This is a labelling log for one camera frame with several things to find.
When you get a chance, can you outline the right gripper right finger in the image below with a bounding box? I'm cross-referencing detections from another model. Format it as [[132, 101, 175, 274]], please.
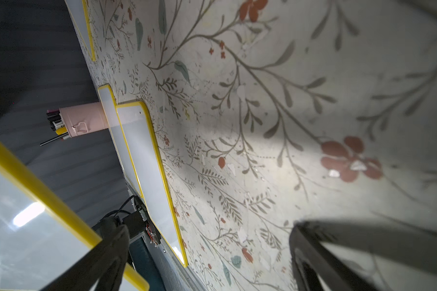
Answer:
[[289, 219, 437, 291]]

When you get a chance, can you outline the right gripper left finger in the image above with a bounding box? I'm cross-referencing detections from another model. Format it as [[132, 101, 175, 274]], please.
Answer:
[[43, 218, 129, 291]]

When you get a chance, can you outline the whiteboard yellow frame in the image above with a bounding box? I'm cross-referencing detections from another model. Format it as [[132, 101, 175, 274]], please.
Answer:
[[0, 143, 149, 291]]

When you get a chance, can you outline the pink pen cup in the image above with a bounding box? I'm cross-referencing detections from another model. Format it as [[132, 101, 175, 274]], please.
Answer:
[[40, 103, 109, 147]]

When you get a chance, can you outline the floral table mat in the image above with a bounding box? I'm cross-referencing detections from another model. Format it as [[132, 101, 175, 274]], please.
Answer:
[[83, 1, 437, 291]]

